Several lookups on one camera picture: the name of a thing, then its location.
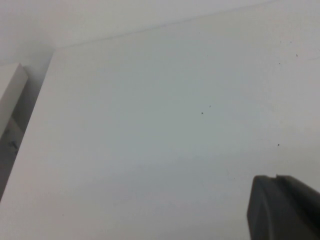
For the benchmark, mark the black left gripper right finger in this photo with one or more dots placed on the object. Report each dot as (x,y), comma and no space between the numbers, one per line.
(307,215)

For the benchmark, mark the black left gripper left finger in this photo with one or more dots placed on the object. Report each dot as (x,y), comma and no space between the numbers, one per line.
(265,212)

